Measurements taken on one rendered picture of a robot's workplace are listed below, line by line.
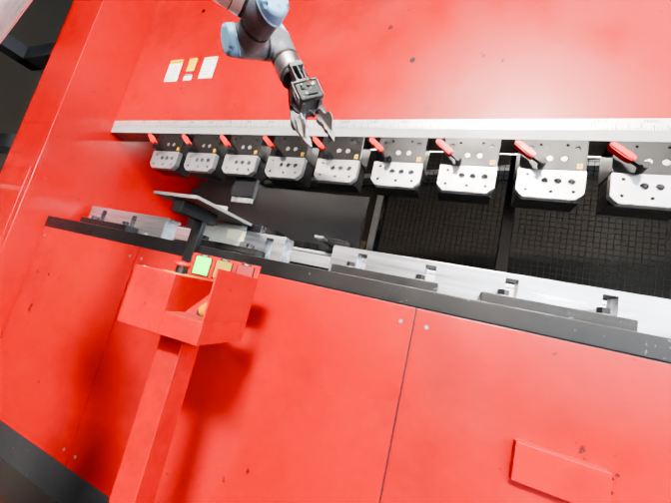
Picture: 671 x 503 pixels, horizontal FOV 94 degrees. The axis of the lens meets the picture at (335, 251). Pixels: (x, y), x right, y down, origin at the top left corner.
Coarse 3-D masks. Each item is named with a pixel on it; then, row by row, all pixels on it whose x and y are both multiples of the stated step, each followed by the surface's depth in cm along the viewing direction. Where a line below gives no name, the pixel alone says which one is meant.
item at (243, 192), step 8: (240, 184) 119; (248, 184) 118; (256, 184) 117; (232, 192) 120; (240, 192) 119; (248, 192) 117; (256, 192) 118; (232, 200) 120; (240, 200) 119; (248, 200) 118
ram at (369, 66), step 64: (192, 0) 153; (320, 0) 123; (384, 0) 112; (448, 0) 103; (512, 0) 95; (576, 0) 89; (640, 0) 83; (256, 64) 127; (320, 64) 116; (384, 64) 106; (448, 64) 98; (512, 64) 91; (576, 64) 85; (640, 64) 79; (128, 128) 147; (192, 128) 132; (256, 128) 119; (320, 128) 109
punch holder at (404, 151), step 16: (384, 144) 99; (400, 144) 97; (416, 144) 95; (384, 160) 97; (400, 160) 96; (384, 176) 96; (400, 176) 94; (416, 176) 92; (384, 192) 100; (400, 192) 97; (416, 192) 95
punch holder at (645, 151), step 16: (624, 144) 76; (640, 144) 75; (656, 144) 74; (608, 160) 79; (640, 160) 74; (656, 160) 73; (608, 176) 78; (624, 176) 75; (640, 176) 73; (656, 176) 72; (608, 192) 76; (624, 192) 74; (640, 192) 73; (656, 192) 72; (608, 208) 77; (624, 208) 75; (640, 208) 74; (656, 208) 72
